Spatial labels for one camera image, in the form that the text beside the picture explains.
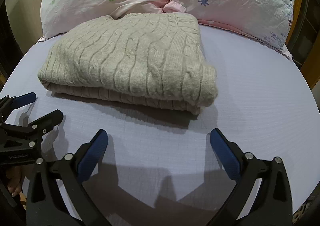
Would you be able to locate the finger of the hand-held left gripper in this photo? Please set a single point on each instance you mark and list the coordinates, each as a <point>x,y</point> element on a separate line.
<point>49,119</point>
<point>24,98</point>

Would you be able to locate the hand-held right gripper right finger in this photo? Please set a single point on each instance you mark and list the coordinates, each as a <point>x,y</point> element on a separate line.
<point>225,154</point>

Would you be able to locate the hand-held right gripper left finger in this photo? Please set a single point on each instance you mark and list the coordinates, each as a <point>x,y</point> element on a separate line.
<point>92,154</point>

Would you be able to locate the person's left hand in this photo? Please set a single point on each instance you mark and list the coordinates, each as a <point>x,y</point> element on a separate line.
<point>14,180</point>

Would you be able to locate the lavender bed sheet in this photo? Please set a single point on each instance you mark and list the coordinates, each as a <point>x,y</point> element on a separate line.
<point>250,106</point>

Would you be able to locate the patterned cloth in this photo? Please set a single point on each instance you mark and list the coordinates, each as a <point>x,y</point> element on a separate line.
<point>302,209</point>

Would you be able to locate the wooden bed frame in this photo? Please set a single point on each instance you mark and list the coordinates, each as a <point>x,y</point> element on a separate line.
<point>305,41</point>

